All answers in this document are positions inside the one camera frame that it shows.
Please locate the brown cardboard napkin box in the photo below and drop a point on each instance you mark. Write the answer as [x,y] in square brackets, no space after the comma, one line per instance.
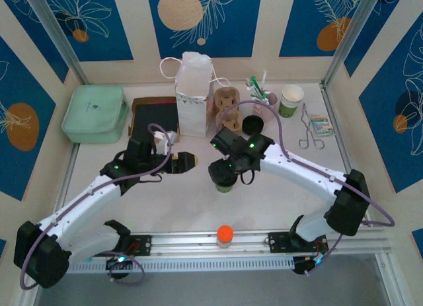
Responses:
[140,100]

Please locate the orange capped jar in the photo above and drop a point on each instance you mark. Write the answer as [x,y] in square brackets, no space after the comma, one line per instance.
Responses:
[225,233]

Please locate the pink metal straw bucket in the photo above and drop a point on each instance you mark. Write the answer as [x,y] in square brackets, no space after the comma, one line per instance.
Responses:
[264,112]

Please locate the black mount plate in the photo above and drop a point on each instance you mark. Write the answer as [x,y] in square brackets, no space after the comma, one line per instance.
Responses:
[143,244]
[274,243]

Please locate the brown pulp cup carrier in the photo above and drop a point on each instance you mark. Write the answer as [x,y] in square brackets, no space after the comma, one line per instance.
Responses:
[228,98]

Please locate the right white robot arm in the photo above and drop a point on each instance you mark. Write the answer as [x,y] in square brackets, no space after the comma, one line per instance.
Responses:
[304,172]

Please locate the mint green zip case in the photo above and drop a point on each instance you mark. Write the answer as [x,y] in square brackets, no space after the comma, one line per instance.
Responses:
[92,111]

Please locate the pink paper napkin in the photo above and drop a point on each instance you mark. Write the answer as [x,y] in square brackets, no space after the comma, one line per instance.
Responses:
[163,101]

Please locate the printed sugar packets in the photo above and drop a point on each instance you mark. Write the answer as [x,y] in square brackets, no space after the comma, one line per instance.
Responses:
[320,126]

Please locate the white wrapped drinking straw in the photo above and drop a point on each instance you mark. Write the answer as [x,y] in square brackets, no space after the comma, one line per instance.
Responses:
[264,78]
[248,85]
[269,95]
[253,78]

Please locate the aluminium frame post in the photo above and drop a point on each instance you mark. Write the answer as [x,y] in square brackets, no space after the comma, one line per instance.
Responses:
[54,31]
[354,31]

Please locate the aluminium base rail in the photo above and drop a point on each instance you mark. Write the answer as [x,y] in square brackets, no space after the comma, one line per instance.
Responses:
[188,243]

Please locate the black paper napkin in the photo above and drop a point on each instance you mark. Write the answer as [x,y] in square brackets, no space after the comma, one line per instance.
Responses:
[155,117]

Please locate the green paper coffee cup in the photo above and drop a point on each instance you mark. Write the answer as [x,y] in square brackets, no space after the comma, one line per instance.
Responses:
[225,190]

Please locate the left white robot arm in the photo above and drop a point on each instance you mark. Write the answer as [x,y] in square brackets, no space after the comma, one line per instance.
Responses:
[82,203]

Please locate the left black mount plate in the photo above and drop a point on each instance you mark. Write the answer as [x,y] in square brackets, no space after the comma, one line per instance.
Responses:
[143,244]

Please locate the right black mount plate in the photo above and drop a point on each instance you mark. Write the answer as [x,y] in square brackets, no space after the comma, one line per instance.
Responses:
[274,243]

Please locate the green paper cup stack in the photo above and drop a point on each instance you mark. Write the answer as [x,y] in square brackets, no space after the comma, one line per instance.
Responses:
[287,109]

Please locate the black cup lid stack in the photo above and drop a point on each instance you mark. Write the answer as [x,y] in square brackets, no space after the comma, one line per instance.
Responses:
[253,125]

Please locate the black controller box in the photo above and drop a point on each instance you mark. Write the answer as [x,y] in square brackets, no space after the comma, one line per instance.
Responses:
[302,266]
[120,269]

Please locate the white cartoon print paper bag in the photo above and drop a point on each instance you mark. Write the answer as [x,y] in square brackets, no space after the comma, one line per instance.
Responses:
[193,114]

